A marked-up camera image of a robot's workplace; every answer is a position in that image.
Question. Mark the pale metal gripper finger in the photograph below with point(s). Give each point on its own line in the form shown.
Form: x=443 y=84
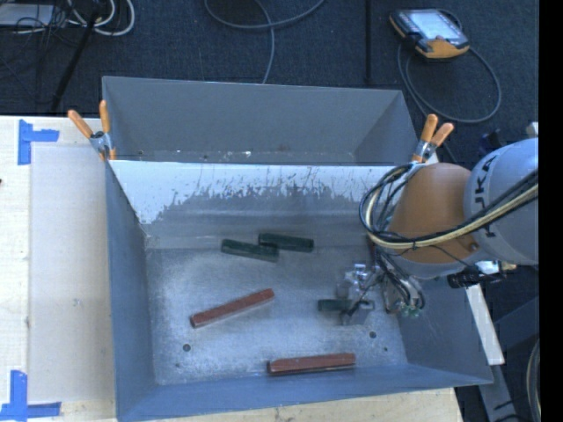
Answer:
x=358 y=315
x=354 y=281

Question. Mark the dark green block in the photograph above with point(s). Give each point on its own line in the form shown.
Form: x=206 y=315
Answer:
x=290 y=241
x=246 y=249
x=331 y=305

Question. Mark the red-brown flat block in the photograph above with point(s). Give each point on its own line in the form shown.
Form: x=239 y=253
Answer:
x=231 y=308
x=310 y=363

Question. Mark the grey metal bin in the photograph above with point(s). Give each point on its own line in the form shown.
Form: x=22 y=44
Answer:
x=246 y=341

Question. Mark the pale flat board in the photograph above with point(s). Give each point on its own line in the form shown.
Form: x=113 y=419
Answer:
x=66 y=257

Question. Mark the black cylinder on white bracket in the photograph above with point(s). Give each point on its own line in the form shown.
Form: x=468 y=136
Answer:
x=466 y=278

